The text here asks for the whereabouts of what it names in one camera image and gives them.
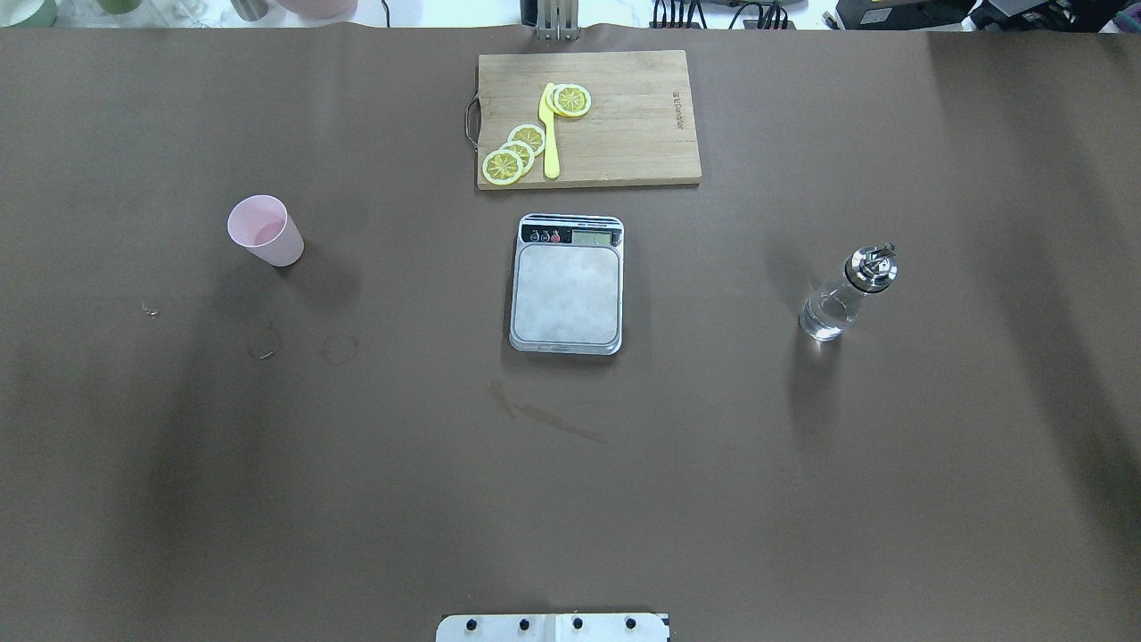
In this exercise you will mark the lemon slice row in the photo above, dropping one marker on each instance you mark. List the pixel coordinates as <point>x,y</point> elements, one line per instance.
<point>523,152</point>
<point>534,136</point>

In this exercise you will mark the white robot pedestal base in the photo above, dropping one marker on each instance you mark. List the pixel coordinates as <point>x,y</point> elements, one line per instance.
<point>555,627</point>

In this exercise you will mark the lemon slice pair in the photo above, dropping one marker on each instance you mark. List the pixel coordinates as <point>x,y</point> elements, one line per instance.
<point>552,99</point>
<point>576,100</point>

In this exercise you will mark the lemon slice row middle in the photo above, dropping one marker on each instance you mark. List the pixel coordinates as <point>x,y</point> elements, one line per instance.
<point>523,152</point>

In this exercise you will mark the lemon slice front pair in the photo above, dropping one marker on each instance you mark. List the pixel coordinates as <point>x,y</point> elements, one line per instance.
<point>576,100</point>

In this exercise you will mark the pink plastic cup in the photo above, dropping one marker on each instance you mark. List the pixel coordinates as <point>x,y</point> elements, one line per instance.
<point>262,225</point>

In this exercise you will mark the lemon slice row end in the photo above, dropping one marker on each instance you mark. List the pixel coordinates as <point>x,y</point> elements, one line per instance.
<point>503,167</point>

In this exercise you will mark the silver kitchen scale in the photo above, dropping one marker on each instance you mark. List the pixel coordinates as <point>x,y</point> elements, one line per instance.
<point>568,285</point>

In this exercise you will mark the clear glass sauce bottle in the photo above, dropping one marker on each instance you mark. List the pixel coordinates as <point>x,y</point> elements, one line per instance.
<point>833,307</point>

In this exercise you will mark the aluminium frame post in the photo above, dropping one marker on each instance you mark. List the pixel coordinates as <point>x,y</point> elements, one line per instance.
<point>557,20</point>

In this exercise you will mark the lemon slice back pair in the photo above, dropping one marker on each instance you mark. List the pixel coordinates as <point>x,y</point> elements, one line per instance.
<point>552,99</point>

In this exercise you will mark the lemon slice row top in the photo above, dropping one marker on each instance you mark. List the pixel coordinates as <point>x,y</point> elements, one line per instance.
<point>534,136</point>

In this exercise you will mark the yellow plastic knife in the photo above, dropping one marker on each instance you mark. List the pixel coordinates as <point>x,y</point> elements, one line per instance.
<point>551,160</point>

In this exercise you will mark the wooden cutting board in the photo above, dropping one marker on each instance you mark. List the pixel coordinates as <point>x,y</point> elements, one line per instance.
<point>640,130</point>

